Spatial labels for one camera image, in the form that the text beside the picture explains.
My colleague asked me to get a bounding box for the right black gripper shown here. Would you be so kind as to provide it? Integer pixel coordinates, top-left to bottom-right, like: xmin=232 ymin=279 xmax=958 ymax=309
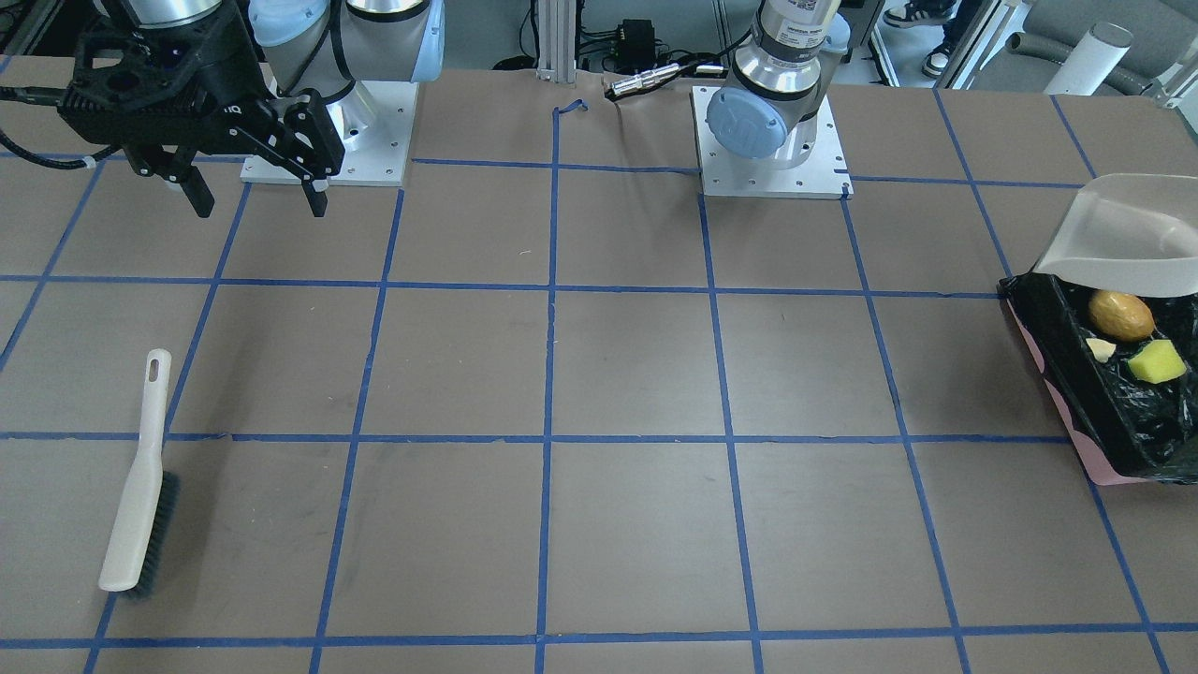
xmin=58 ymin=1 xmax=345 ymax=218

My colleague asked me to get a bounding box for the beige hand brush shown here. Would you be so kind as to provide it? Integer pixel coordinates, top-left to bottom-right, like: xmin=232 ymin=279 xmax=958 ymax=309
xmin=98 ymin=348 xmax=180 ymax=600

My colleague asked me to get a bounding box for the pale banana peel piece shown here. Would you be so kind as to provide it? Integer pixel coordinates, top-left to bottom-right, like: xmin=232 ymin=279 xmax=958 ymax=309
xmin=1084 ymin=338 xmax=1118 ymax=364

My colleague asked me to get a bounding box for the orange potato toy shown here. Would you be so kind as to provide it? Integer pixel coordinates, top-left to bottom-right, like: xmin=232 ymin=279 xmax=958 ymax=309
xmin=1088 ymin=290 xmax=1156 ymax=344

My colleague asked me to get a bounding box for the beige plastic dustpan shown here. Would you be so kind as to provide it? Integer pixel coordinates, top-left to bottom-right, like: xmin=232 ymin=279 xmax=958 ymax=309
xmin=1031 ymin=172 xmax=1197 ymax=298

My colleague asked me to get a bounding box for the yellow sponge piece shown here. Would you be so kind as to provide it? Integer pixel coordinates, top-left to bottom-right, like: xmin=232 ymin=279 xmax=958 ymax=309
xmin=1127 ymin=340 xmax=1188 ymax=384

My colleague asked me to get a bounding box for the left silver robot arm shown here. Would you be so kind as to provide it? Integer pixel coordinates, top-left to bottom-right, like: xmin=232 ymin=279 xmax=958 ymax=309
xmin=704 ymin=1 xmax=851 ymax=168

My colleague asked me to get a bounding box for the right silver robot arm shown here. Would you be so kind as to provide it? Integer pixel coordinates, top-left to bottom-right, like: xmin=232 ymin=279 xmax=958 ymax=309
xmin=52 ymin=1 xmax=444 ymax=217

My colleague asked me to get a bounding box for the black lined trash bin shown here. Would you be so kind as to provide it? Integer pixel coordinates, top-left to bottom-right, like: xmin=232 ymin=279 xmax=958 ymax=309
xmin=998 ymin=272 xmax=1197 ymax=485

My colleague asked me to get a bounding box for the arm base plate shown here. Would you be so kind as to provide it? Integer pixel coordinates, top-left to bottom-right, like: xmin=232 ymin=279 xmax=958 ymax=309
xmin=241 ymin=80 xmax=419 ymax=187
xmin=692 ymin=86 xmax=855 ymax=199

